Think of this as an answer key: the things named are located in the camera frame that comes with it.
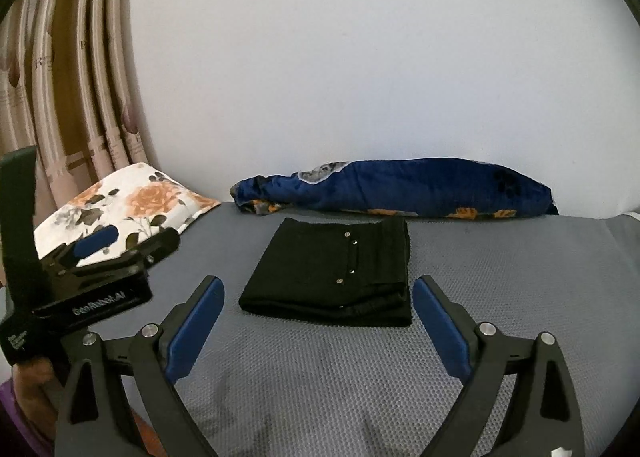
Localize white floral pillow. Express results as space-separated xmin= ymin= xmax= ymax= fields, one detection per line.
xmin=35 ymin=162 xmax=220 ymax=265

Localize beige curtain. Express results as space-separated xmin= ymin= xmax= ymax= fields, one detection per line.
xmin=1 ymin=0 xmax=148 ymax=224

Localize blue floral blanket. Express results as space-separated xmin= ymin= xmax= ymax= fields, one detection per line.
xmin=230 ymin=158 xmax=558 ymax=221

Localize black pants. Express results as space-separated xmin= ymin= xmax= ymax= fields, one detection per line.
xmin=239 ymin=217 xmax=412 ymax=328

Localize left hand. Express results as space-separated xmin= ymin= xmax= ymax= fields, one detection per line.
xmin=12 ymin=359 xmax=61 ymax=441

